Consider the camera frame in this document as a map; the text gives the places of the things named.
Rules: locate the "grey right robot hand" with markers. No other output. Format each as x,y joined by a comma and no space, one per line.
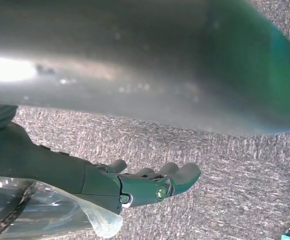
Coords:
60,172

